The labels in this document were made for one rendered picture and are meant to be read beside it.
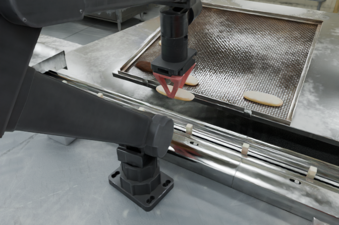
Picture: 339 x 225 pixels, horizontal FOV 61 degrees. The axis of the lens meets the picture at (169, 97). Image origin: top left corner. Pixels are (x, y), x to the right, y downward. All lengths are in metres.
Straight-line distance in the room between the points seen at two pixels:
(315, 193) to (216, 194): 0.19
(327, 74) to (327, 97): 0.10
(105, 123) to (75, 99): 0.08
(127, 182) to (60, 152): 0.23
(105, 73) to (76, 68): 0.11
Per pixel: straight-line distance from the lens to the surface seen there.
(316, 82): 0.86
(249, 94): 0.77
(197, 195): 0.62
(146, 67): 0.87
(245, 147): 0.66
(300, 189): 0.63
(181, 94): 0.67
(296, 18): 1.13
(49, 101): 0.28
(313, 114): 0.77
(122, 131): 0.43
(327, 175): 0.69
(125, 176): 0.59
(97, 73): 1.04
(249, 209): 0.62
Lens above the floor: 1.32
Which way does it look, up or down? 35 degrees down
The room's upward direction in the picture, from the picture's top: straight up
